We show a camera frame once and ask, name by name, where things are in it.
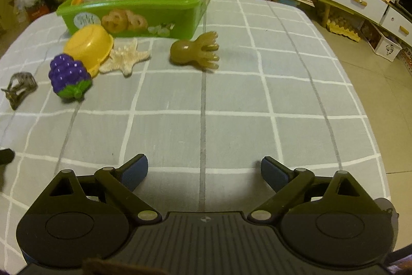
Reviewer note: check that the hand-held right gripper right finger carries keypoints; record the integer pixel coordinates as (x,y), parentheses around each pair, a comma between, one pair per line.
(273,172)

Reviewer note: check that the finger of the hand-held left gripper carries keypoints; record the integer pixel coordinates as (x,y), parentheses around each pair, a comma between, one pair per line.
(6,156)

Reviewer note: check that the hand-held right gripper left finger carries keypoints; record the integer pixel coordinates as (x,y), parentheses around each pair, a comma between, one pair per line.
(136,172)

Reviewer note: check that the grey hair claw clip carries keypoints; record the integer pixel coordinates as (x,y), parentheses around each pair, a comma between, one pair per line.
(22,81)

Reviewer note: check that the purple toy grape bunch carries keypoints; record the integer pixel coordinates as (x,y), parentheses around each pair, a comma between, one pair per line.
(69,73)

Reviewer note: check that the beige starfish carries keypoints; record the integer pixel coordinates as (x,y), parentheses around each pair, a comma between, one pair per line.
(125,57)

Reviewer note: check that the dark brown octopus massager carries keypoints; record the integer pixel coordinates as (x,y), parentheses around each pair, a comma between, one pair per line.
(185,51)

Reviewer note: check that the yellow plastic bowl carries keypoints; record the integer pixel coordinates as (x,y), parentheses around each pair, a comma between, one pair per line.
(87,43)

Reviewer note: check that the green plastic bin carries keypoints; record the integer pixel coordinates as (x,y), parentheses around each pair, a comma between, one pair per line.
(193,14)

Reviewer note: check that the grey checked tablecloth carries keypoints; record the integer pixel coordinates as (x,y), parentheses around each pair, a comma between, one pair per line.
(225,101)

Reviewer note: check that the white carved crate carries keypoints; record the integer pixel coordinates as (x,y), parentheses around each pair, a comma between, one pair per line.
(384,46)

